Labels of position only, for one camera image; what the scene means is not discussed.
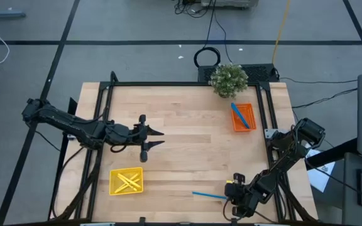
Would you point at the potted green plant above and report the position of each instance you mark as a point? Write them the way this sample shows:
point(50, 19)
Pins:
point(228, 80)

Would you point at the white paper sheet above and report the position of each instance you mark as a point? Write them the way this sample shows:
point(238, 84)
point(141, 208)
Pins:
point(320, 179)

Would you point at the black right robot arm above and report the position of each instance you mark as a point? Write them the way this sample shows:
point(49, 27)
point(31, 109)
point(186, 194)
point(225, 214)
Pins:
point(310, 132)

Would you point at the yellow plastic basket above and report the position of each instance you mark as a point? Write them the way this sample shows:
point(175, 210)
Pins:
point(138, 171)

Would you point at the black slanted bar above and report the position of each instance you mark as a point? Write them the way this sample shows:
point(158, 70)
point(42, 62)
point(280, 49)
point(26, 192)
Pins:
point(332, 154)

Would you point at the yellow tag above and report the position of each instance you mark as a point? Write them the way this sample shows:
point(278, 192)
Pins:
point(229, 181)

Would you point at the grey table foot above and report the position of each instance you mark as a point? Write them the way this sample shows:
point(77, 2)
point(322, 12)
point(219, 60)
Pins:
point(5, 14)

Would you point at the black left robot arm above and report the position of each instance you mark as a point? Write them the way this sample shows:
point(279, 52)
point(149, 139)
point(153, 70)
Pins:
point(68, 122)

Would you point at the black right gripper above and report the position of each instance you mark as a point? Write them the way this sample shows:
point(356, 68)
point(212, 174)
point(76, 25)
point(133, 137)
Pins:
point(245, 194)

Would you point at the black perforated box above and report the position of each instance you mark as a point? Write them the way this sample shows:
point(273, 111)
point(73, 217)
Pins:
point(262, 73)

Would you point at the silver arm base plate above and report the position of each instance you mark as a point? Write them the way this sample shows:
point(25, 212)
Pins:
point(270, 133)

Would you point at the black frame clamp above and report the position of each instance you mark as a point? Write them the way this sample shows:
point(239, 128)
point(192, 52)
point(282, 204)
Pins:
point(142, 219)
point(233, 221)

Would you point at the orange plastic basket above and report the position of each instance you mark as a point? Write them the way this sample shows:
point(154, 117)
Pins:
point(251, 110)

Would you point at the grey box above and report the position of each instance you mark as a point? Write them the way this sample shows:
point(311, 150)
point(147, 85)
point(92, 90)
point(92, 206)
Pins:
point(228, 3)

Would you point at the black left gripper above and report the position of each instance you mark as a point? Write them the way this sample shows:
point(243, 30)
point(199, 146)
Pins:
point(134, 135)

